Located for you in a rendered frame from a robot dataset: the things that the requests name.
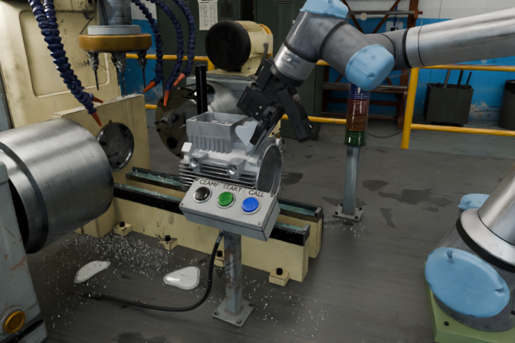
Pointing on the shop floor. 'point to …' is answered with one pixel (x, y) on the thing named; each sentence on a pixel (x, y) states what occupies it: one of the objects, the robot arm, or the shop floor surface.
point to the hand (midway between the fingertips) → (251, 152)
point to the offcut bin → (448, 101)
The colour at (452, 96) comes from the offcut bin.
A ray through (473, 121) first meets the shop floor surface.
